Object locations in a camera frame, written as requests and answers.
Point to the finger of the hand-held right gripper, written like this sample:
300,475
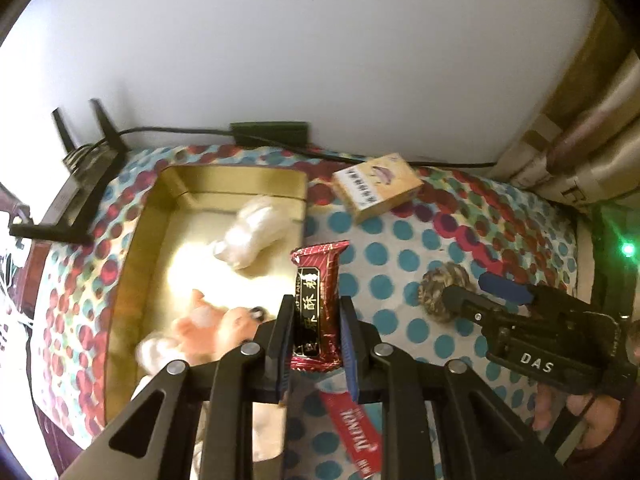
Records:
470,305
505,287

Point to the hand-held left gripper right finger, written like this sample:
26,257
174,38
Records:
350,355

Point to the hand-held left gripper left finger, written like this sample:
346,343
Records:
284,345

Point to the orange doll toy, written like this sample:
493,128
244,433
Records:
220,327

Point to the red snack bar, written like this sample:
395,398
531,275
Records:
317,285

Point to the white sock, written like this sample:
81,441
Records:
267,430
156,352

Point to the clear bag of white cotton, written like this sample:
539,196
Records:
252,235

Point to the gold metal tin tray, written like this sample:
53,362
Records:
195,260

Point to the person's right hand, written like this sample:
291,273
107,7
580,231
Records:
600,420

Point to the red and teal medicine box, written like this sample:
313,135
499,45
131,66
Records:
355,425

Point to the polka dot table cloth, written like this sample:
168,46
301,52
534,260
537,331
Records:
400,255

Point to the yellow cardboard box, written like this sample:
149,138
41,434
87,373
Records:
380,187

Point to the beige printed curtain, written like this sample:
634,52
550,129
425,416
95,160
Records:
600,110

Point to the black power adapter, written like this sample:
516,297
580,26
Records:
270,132

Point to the black wifi router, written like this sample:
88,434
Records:
80,190

